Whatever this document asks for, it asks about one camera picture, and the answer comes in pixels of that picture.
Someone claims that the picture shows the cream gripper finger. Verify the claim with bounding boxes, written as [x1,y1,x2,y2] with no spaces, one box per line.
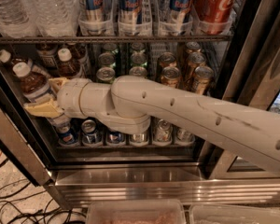
[23,98,63,118]
[49,77,69,93]

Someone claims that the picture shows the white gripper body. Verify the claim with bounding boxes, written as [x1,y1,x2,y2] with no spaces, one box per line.
[57,78,91,119]

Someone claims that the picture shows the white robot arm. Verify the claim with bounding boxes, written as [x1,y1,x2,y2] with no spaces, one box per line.
[24,76,280,175]

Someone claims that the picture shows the open fridge door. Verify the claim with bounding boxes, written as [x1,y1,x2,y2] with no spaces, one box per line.
[0,88,50,186]

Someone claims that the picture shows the right clear water bottle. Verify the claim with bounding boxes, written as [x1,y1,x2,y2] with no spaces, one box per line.
[32,0,77,37]

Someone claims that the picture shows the clear water bottle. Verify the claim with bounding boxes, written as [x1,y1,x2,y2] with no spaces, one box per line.
[0,0,37,38]
[32,0,77,37]

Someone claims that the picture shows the left clear water bottle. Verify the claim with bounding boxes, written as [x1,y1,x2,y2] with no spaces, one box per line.
[0,0,37,38]

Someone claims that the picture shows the stainless steel fridge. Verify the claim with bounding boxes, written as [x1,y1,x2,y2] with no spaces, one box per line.
[0,0,280,207]

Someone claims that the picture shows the left blue Pepsi can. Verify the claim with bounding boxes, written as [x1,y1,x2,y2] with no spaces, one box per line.
[56,123,79,147]

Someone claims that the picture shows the blue pepsi can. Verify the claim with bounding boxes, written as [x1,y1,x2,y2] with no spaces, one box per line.
[106,131,125,146]
[81,119,102,147]
[56,123,79,147]

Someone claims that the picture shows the front left green can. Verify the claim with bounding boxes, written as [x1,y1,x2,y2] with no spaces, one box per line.
[96,67,115,84]

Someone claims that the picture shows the middle blue Pepsi can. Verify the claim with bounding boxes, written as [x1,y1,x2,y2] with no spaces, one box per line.
[81,119,102,147]

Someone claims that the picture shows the second row left green can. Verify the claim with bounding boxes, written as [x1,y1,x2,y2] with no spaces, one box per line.
[98,52,116,69]

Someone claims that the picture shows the second row green can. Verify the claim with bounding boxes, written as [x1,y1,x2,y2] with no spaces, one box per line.
[98,52,116,69]
[131,53,147,67]

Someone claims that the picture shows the right blue Pepsi can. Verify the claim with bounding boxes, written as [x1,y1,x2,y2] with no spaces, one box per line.
[106,131,125,146]

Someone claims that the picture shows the front right green can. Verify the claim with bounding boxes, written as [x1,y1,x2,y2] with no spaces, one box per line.
[129,66,147,77]

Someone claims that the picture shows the second row right green can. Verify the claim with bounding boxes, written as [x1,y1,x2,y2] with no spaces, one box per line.
[131,53,147,67]

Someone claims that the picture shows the left silver can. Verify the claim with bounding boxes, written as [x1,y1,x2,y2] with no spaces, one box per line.
[129,132,148,147]

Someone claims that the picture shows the silver can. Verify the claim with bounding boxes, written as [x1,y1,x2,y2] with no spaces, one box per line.
[153,119,173,147]
[175,128,195,146]
[129,132,148,147]

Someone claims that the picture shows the left Red Bull can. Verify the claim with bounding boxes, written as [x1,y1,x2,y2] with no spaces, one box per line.
[85,0,112,35]

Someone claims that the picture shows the red bull can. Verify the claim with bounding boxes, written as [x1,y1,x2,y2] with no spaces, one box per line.
[119,0,142,35]
[165,0,193,35]
[85,0,112,35]

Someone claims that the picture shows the middle silver can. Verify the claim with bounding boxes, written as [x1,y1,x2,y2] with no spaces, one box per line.
[153,119,173,147]

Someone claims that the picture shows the front left gold can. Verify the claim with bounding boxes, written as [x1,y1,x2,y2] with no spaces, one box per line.
[161,66,180,88]

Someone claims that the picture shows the second row left gold can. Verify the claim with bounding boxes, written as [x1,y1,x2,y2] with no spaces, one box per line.
[157,52,177,75]

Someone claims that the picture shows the second row gold can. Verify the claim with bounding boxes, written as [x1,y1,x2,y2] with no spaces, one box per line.
[183,52,206,81]
[157,52,177,75]

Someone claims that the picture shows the middle Red Bull can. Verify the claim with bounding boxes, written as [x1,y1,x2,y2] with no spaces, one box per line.
[119,0,142,35]

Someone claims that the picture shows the left clear plastic bin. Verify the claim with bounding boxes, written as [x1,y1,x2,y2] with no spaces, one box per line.
[86,199,187,224]

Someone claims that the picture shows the clear plastic bin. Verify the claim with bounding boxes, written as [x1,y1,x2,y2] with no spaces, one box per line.
[189,204,280,224]
[86,199,187,224]

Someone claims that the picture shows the right silver can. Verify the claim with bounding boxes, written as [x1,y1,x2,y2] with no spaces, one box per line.
[175,128,195,146]

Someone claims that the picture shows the second row right gold can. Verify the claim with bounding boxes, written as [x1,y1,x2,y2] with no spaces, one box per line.
[183,52,206,81]

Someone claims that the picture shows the front right gold can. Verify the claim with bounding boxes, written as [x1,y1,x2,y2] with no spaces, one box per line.
[189,66,214,95]

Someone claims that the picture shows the right Red Bull can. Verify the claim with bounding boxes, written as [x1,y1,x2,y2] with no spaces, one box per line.
[165,0,193,35]

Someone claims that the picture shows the red Coca-Cola can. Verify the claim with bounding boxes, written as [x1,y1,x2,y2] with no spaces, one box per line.
[193,0,235,35]

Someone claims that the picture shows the right clear plastic bin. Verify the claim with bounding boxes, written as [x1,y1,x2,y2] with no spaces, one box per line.
[189,204,280,224]

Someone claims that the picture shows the black floor cables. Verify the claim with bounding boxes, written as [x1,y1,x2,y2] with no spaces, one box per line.
[0,157,87,224]

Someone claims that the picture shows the upper wire shelf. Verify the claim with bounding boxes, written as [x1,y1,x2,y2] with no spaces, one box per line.
[0,35,232,44]

